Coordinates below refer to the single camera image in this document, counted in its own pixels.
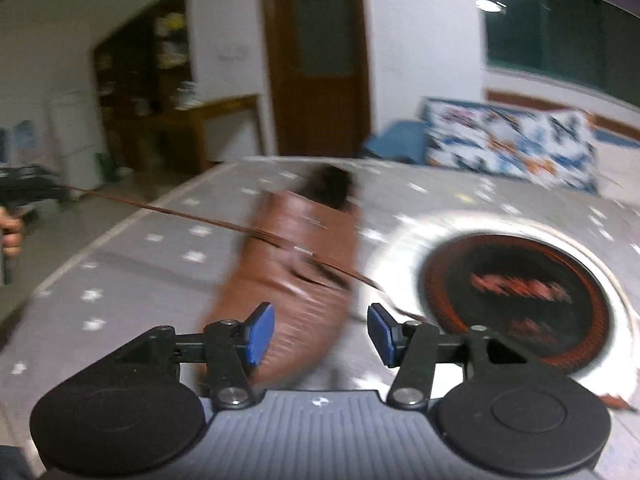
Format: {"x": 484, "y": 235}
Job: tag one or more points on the butterfly print pillow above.
{"x": 500, "y": 140}

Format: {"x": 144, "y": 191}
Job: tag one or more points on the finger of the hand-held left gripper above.
{"x": 56, "y": 193}

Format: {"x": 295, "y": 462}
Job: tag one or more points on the grey star-print table cover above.
{"x": 150, "y": 285}

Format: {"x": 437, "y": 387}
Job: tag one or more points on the person's dark clothing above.
{"x": 12, "y": 465}

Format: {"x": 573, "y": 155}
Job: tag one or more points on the wooden side table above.
{"x": 220, "y": 110}

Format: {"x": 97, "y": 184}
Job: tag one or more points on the brown leather shoe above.
{"x": 290, "y": 270}

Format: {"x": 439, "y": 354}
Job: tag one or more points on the wooden door with glass pane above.
{"x": 320, "y": 110}

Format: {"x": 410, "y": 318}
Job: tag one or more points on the green bag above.
{"x": 106, "y": 166}

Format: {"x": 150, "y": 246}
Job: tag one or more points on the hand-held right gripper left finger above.
{"x": 260, "y": 332}

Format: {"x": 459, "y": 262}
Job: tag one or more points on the blue sofa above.
{"x": 395, "y": 142}

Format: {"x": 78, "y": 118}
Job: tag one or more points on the black round induction cooktop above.
{"x": 500, "y": 260}

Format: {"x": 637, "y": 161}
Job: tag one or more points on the white refrigerator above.
{"x": 75, "y": 135}

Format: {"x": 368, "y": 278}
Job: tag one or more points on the brown shoelace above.
{"x": 175, "y": 214}

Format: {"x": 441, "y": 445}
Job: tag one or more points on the green-framed window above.
{"x": 550, "y": 30}

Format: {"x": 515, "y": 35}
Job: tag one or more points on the dark wooden shelf cabinet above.
{"x": 135, "y": 75}

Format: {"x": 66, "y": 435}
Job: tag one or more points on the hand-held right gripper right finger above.
{"x": 382, "y": 335}

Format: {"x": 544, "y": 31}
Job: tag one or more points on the person's left hand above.
{"x": 14, "y": 240}

